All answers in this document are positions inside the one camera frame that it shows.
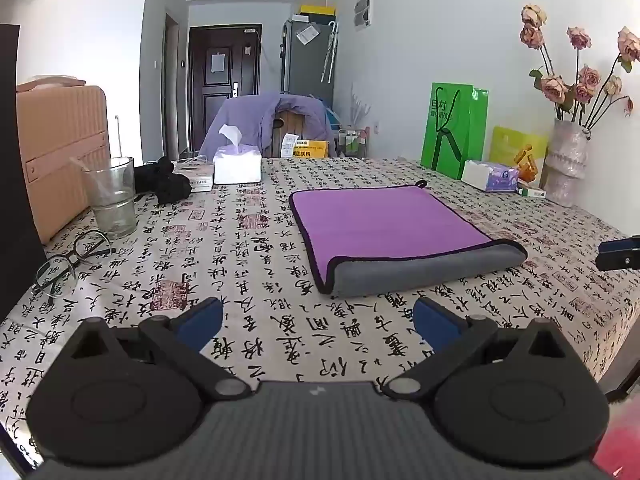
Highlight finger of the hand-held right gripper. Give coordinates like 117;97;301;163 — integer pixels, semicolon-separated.
595;234;640;272

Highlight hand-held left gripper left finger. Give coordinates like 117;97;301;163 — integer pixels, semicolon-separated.
70;296;253;402

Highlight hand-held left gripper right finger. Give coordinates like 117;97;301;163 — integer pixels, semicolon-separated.
382;296;572;402

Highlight purple and grey towel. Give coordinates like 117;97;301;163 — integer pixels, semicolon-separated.
288;185;529;297

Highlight textured pale vase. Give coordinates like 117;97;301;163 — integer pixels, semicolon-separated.
543;118;594;209

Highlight small white flat box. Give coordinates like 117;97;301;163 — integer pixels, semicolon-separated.
174;159;216;194

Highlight black crumpled cloth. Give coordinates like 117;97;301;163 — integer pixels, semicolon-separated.
133;156;194;205

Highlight yellow plastic bag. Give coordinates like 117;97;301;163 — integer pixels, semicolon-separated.
489;125;549;184

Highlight clear drinking glass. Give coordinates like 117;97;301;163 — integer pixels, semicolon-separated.
81;156;137;240

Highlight soft tissue pack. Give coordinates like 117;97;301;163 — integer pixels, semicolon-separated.
460;159;520;193

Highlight black rimmed eyeglasses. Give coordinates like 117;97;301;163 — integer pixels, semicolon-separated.
31;229;115;301

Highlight white tissue box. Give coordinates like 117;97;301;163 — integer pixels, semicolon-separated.
213;124;263;185

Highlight dried pink roses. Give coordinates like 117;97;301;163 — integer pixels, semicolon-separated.
519;3;640;132

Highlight red cloth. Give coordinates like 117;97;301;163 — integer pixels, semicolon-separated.
590;400;640;480

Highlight green paper bag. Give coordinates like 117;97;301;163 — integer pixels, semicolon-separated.
420;81;490;180

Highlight yellow cardboard box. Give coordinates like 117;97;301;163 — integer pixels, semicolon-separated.
291;139;330;160

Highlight wooden chair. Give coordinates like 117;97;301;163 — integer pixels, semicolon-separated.
263;109;315;159

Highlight purple garment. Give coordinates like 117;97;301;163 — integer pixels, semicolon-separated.
199;91;336;160

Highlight pink ribbed suitcase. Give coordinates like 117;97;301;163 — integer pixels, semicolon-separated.
15;76;112;246

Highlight dark brown door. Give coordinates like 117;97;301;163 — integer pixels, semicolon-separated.
188;23;263;154

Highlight grey refrigerator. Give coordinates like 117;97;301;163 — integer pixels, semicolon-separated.
279;18;337;107

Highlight folded umbrella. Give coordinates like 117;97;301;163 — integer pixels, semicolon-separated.
320;22;339;84

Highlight wire rack with bottles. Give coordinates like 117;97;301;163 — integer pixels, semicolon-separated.
337;127;371;159

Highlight white wall panel box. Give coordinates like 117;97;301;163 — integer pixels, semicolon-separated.
353;0;374;30

